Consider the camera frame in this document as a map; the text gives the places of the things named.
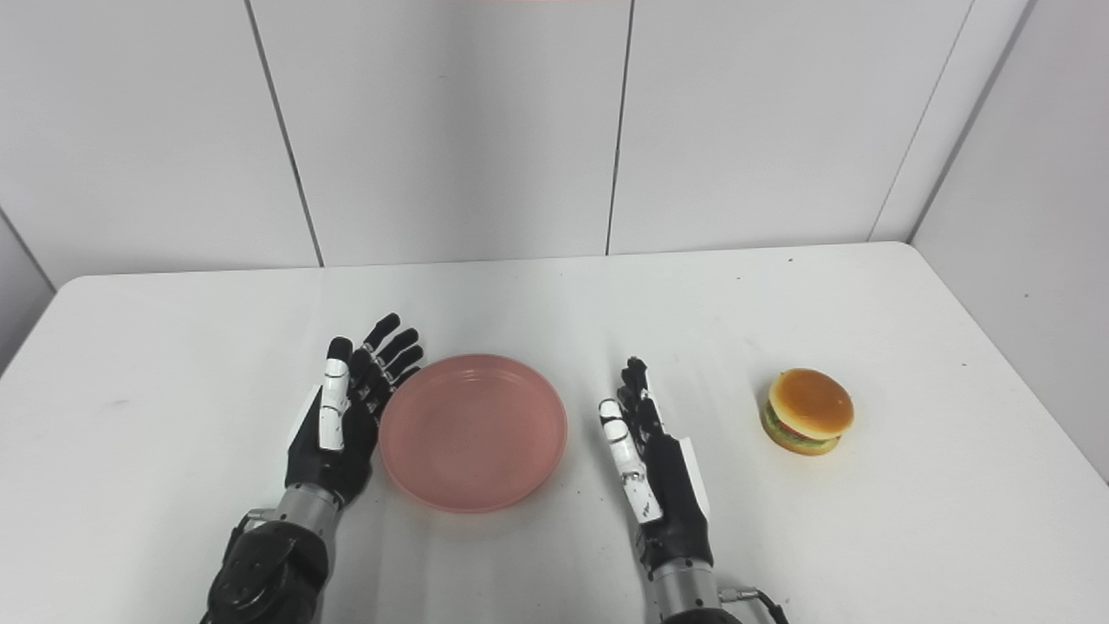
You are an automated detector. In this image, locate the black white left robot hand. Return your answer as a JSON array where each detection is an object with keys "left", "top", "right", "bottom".
[{"left": 283, "top": 313, "right": 426, "bottom": 509}]

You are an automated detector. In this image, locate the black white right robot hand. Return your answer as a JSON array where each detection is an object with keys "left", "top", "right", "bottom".
[{"left": 597, "top": 356, "right": 717, "bottom": 580}]

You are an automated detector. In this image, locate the pink round plate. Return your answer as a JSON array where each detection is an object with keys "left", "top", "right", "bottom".
[{"left": 379, "top": 353, "right": 570, "bottom": 515}]

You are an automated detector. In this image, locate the toy hamburger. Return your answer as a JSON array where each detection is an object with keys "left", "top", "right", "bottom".
[{"left": 760, "top": 368, "right": 856, "bottom": 458}]

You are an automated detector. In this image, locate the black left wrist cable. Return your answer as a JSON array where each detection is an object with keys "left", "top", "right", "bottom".
[{"left": 227, "top": 510, "right": 280, "bottom": 556}]

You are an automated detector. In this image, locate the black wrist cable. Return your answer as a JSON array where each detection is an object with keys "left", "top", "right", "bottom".
[
  {"left": 716, "top": 585, "right": 792, "bottom": 624},
  {"left": 227, "top": 510, "right": 280, "bottom": 556}
]

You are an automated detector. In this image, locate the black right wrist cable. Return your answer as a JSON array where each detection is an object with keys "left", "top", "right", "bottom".
[{"left": 716, "top": 585, "right": 792, "bottom": 624}]

